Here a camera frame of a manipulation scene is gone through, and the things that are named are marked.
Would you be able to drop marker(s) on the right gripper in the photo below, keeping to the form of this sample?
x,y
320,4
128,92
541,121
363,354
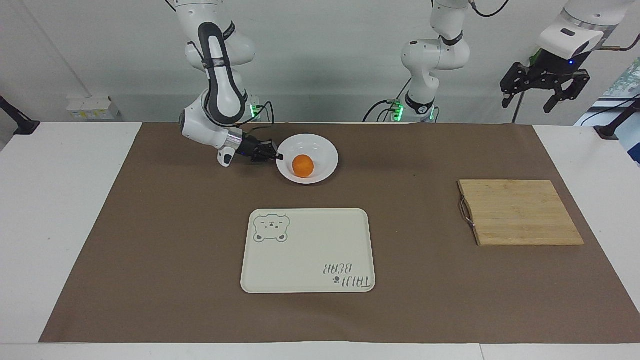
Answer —
x,y
248,146

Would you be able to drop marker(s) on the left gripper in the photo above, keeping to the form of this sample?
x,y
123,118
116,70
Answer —
x,y
552,67

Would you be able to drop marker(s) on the white bowl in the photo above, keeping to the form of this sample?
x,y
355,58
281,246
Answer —
x,y
320,147

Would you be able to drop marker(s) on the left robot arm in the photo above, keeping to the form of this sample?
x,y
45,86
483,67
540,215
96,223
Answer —
x,y
425,60

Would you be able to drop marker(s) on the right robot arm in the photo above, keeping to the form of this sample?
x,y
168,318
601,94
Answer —
x,y
220,85

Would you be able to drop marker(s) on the orange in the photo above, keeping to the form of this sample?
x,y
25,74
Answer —
x,y
303,166

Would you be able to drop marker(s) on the black stand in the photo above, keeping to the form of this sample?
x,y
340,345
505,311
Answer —
x,y
617,125
20,125

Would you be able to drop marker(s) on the cream tray with bear print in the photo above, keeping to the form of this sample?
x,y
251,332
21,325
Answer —
x,y
310,250

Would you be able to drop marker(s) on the wooden cutting board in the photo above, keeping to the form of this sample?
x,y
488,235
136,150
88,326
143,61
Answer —
x,y
520,212

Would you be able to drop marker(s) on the white power strip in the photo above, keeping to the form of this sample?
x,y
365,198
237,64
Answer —
x,y
92,107

